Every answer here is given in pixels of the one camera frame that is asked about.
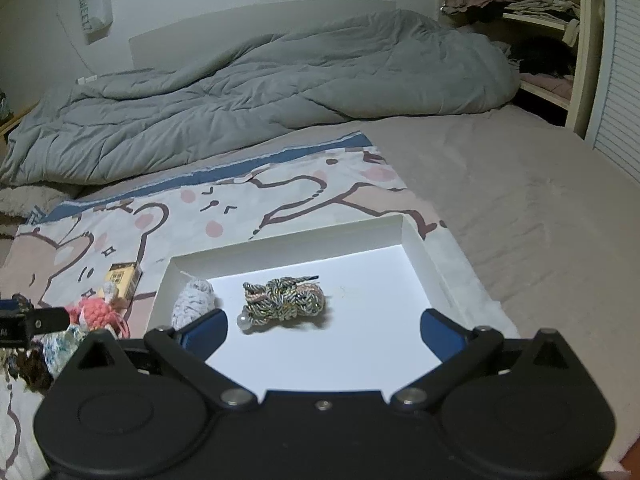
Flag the dark bundled clothes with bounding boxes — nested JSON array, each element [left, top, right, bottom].
[[492, 35, 578, 78]]

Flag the pink folded cloth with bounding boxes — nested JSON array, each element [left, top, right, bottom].
[[520, 72, 576, 101]]

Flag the bear printed blanket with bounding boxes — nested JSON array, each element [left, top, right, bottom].
[[0, 130, 453, 480]]

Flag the pink knitted hair accessory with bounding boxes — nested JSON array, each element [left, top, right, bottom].
[[65, 282, 132, 339]]

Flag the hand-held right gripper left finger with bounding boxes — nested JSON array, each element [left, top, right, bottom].
[[75, 308, 256, 411]]

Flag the beige fluffy blanket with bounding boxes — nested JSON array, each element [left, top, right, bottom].
[[0, 184, 83, 233]]

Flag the floral fabric scrunchie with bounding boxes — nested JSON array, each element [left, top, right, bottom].
[[40, 324, 87, 377]]

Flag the grey duvet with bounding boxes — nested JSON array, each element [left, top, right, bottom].
[[0, 8, 522, 187]]

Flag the multicolour braided hair tie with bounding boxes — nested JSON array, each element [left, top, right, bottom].
[[235, 275, 328, 334]]

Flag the white louvered door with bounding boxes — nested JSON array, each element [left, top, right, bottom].
[[582, 0, 640, 186]]

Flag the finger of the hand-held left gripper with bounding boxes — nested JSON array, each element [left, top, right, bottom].
[[29, 307, 72, 335]]

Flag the beige folded clothes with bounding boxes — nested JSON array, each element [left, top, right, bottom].
[[502, 0, 583, 46]]

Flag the beige bed sheet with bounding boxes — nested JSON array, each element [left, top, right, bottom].
[[0, 104, 640, 480]]

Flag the small yellow box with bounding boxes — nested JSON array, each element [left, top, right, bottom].
[[104, 261, 144, 307]]

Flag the white crochet scrunchie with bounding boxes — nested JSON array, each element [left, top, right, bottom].
[[171, 275, 219, 331]]

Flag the cream shelf unit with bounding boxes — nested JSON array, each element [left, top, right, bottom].
[[436, 0, 608, 138]]

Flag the dark brown hair claw clip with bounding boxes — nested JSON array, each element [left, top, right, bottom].
[[0, 346, 54, 394]]

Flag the white shallow cardboard box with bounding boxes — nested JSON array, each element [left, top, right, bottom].
[[150, 214, 521, 396]]

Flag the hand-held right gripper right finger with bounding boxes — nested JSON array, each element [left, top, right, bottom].
[[390, 308, 576, 413]]

